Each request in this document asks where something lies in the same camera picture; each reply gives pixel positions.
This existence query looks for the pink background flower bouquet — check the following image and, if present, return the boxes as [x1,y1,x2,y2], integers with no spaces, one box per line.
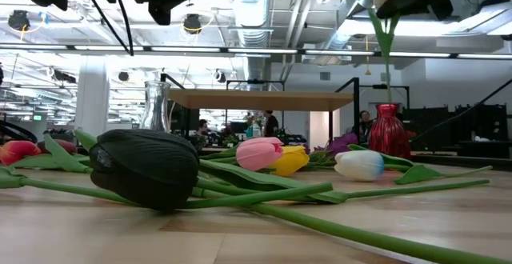
[243,110,265,138]

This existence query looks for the silver ceiling air duct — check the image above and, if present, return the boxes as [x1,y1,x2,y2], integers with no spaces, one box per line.
[227,0,275,82]

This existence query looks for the black ceiling spotlight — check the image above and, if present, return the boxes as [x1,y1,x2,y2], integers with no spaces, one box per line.
[7,10,31,32]
[182,13,203,36]

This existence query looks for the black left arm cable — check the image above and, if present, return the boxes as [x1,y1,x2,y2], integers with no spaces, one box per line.
[116,0,135,57]
[90,0,132,56]

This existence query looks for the black tulip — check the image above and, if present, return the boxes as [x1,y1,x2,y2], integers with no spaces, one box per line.
[88,129,492,213]
[0,166,334,211]

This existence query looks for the dark red tulip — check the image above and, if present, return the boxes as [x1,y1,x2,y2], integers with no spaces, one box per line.
[37,138,80,156]

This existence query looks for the black partition panels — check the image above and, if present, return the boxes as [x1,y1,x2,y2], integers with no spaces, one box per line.
[402,103,511,159]

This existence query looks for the white column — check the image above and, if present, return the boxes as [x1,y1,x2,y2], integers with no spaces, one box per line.
[74,55,110,137]

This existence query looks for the orange red tulip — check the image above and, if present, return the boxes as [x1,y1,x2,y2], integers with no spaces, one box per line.
[0,134,94,174]

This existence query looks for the white tulip blue tip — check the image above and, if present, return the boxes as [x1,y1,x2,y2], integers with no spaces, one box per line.
[334,142,494,186]

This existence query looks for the red ribbed glass vase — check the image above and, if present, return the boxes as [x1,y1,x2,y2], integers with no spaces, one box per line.
[368,102,412,160]

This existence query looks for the black metal table frame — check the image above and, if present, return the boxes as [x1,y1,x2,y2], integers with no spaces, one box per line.
[159,73,512,171]

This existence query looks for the black ceiling light rail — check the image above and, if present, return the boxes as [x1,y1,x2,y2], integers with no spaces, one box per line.
[0,42,512,60]

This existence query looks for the yellow tulip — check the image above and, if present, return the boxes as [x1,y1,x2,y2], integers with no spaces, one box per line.
[267,146,311,178]

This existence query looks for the pink tulip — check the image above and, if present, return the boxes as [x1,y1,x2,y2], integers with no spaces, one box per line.
[199,137,284,172]

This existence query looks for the black background rig frame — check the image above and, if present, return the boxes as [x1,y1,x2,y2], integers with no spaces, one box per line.
[226,78,286,129]

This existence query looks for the clear glass vase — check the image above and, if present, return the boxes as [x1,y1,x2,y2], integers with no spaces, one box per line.
[138,80,172,133]

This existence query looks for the purple flower bunch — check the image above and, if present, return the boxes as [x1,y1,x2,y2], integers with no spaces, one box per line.
[303,132,360,169]

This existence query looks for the wooden shelf black legs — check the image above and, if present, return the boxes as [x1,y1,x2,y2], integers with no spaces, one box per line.
[167,77,361,155]

